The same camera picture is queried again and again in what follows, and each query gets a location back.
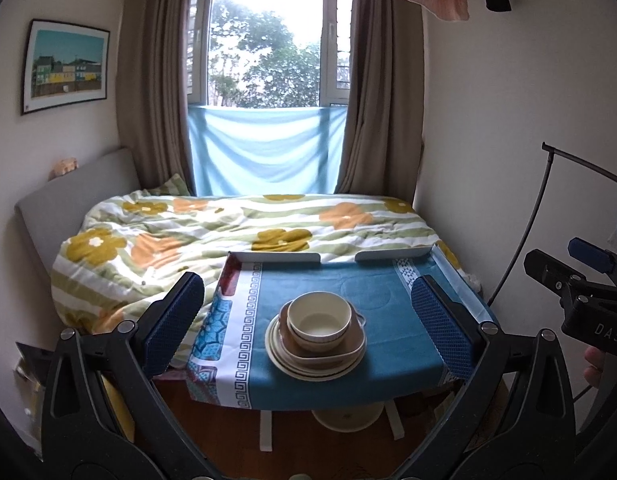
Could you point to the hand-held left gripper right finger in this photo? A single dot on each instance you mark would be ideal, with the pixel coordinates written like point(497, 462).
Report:
point(441, 325)

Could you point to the small plush toy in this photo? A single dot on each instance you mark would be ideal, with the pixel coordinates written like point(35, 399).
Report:
point(64, 167)

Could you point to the grey headboard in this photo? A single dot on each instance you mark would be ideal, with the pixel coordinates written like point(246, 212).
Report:
point(63, 210)

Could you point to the blue patterned tablecloth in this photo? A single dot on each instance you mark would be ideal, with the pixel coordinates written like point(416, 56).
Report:
point(328, 280)

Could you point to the white table leg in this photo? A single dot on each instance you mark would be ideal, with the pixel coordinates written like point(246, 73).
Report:
point(267, 425)

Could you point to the floral pillow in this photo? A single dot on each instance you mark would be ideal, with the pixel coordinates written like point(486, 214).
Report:
point(171, 186)

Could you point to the person's right hand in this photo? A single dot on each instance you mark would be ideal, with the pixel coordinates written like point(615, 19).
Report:
point(594, 367)

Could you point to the short white table guard rail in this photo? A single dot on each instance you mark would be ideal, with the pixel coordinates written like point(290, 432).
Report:
point(393, 255)

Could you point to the white basin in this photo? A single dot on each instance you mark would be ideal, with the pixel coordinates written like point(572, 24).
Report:
point(346, 419)

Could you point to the framed wall picture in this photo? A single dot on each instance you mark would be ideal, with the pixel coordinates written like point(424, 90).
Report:
point(66, 65)

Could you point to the white oval plate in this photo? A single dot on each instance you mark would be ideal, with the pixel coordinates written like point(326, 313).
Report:
point(311, 375)
point(288, 365)

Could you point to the large cream bowl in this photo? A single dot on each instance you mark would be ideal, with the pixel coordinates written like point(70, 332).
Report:
point(319, 317)

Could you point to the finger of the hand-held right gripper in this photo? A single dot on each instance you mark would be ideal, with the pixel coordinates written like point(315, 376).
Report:
point(591, 255)
point(553, 272)

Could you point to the floral striped blanket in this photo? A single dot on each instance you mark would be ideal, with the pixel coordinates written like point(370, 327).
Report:
point(188, 240)

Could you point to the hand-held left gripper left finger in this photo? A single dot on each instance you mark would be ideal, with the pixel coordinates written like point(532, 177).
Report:
point(171, 325)

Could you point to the light blue cloth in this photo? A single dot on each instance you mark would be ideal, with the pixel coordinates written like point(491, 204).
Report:
point(266, 150)

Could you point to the small cream bowl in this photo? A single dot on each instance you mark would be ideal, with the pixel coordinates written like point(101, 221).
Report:
point(318, 346)

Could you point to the black curved rod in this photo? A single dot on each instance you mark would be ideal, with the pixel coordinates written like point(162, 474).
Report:
point(541, 185)

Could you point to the window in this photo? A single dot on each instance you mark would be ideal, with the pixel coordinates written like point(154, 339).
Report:
point(266, 35)

